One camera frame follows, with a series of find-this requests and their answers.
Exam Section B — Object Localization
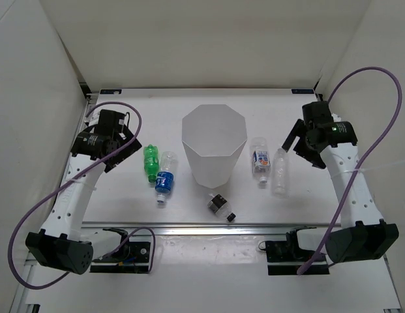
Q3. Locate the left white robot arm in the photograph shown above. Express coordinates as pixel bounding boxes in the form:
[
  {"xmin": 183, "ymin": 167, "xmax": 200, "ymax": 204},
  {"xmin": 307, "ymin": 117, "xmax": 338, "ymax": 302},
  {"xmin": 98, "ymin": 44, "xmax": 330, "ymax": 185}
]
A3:
[{"xmin": 25, "ymin": 110, "xmax": 142, "ymax": 275}]

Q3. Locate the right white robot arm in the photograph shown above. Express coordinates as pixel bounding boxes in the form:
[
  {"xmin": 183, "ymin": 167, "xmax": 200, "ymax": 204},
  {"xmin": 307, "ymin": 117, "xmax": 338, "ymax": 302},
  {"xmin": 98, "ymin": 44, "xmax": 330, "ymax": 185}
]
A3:
[{"xmin": 282, "ymin": 101, "xmax": 399, "ymax": 263}]

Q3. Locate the clear unlabelled plastic bottle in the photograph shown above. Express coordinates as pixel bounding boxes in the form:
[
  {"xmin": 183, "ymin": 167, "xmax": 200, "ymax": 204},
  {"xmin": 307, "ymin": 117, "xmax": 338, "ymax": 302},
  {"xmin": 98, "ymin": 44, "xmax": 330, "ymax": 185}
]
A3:
[{"xmin": 272, "ymin": 148, "xmax": 289, "ymax": 198}]

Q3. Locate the white octagonal bin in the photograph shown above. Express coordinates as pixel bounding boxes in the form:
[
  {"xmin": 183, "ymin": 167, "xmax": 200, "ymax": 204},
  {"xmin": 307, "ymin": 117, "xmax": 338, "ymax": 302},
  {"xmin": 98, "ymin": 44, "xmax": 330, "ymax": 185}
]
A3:
[{"xmin": 182, "ymin": 104, "xmax": 247, "ymax": 188}]

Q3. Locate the green plastic bottle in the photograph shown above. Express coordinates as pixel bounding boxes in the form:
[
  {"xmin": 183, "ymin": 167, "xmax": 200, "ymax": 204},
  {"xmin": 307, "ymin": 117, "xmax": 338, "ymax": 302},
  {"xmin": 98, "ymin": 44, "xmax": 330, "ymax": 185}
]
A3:
[{"xmin": 143, "ymin": 145, "xmax": 159, "ymax": 183}]

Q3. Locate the orange blue label bottle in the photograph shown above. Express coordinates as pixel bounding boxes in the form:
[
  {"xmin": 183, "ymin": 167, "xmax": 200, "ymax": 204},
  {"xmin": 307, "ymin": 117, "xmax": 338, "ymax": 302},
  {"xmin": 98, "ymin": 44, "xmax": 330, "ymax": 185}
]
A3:
[{"xmin": 250, "ymin": 137, "xmax": 271, "ymax": 185}]

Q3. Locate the black label clear bottle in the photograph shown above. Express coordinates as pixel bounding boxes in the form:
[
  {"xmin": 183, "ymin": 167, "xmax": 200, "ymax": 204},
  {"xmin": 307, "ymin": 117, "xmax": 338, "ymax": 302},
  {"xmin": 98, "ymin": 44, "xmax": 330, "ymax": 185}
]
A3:
[{"xmin": 207, "ymin": 192, "xmax": 236, "ymax": 222}]

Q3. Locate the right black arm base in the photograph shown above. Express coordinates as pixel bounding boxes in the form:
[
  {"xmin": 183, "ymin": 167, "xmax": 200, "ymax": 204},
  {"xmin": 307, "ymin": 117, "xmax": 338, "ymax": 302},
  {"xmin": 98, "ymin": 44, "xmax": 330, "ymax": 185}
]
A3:
[{"xmin": 257, "ymin": 226, "xmax": 325, "ymax": 276}]

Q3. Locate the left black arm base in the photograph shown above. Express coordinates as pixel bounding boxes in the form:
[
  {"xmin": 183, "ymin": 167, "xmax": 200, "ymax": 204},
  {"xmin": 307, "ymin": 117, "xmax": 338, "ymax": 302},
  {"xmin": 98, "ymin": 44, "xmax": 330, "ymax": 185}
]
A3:
[{"xmin": 85, "ymin": 227, "xmax": 156, "ymax": 274}]

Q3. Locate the blue label clear bottle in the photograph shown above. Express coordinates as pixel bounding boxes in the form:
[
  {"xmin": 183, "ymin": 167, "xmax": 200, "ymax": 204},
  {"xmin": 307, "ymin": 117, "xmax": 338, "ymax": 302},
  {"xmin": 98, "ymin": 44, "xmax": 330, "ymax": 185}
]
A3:
[{"xmin": 155, "ymin": 151, "xmax": 179, "ymax": 205}]

